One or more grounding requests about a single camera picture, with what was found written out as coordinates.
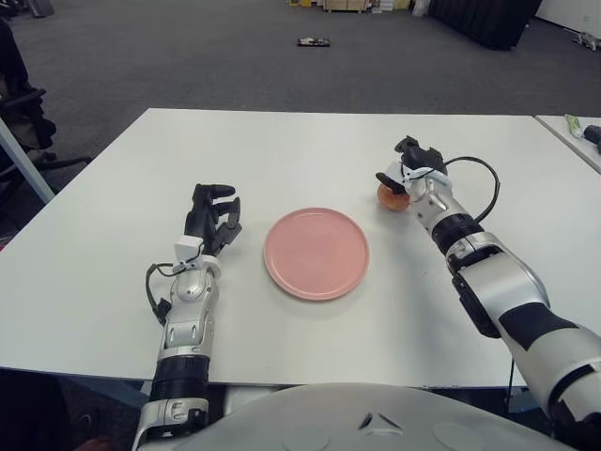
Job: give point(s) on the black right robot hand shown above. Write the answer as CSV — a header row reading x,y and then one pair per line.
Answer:
x,y
425,157

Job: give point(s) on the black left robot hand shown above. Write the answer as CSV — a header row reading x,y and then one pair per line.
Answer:
x,y
204,223

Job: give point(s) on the red yellow apple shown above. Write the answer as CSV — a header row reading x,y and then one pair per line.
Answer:
x,y
394,201

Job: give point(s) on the pink round plate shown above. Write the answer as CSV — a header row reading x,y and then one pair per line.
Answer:
x,y
317,253

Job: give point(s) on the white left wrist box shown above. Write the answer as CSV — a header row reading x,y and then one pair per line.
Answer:
x,y
188,249

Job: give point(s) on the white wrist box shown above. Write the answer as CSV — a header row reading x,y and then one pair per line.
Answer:
x,y
396,171
188,249

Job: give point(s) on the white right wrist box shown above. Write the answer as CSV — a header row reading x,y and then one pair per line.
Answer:
x,y
396,171

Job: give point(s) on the black curtain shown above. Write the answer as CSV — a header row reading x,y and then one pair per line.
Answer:
x,y
488,21

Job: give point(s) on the white bag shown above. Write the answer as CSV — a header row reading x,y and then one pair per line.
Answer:
x,y
420,6

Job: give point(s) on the green white tube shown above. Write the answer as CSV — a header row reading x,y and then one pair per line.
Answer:
x,y
574,125

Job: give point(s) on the white and yellow boxes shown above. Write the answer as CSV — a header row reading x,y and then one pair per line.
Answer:
x,y
392,4

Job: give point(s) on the black flat tray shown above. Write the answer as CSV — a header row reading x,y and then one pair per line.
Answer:
x,y
313,42

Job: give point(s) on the black handheld controller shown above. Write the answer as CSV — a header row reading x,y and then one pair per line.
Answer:
x,y
593,133

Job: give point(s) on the wooden crate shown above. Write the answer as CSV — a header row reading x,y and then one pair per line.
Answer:
x,y
346,5

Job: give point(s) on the light blue table leg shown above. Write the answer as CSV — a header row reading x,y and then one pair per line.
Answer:
x,y
23,160

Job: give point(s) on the yellow box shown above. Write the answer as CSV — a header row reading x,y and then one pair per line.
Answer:
x,y
298,3

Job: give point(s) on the grey quadruped robot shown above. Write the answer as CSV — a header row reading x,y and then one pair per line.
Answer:
x,y
588,40

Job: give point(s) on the black office chair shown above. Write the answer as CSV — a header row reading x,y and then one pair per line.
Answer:
x,y
28,122

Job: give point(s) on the grey robot torso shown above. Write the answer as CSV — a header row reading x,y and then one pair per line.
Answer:
x,y
328,418

